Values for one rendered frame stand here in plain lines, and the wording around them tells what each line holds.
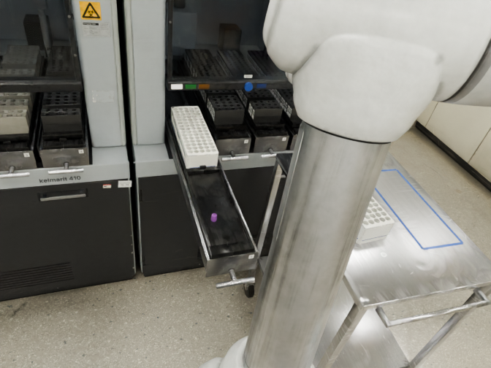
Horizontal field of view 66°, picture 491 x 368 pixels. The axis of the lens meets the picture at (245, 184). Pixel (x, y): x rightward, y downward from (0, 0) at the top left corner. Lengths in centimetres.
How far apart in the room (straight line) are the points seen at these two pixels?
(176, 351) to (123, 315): 29
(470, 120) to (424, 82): 295
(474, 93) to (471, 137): 290
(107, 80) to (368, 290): 96
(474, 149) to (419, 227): 212
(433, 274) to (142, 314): 121
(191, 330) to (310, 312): 129
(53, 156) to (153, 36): 48
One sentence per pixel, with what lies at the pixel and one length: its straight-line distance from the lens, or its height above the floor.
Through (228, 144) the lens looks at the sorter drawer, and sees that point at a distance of 136.
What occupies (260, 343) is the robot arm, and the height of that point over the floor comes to 106.
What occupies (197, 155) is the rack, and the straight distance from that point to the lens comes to 116.
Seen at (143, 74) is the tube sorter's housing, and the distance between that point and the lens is 127.
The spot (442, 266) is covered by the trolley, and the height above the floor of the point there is 82.
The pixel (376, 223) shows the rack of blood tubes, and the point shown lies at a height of 88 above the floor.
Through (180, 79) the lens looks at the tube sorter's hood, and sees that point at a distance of 128.
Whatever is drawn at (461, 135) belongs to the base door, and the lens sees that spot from 337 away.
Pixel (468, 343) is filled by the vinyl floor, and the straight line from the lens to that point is 219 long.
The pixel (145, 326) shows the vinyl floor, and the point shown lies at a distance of 177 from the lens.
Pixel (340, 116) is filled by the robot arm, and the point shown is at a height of 138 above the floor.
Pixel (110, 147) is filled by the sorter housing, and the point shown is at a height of 73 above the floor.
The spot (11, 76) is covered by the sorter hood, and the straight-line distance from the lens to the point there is 128.
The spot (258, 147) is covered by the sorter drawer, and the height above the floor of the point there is 76.
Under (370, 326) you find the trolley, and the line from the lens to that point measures 162.
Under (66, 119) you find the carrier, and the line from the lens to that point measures 133.
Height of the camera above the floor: 154
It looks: 39 degrees down
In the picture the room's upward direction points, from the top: 11 degrees clockwise
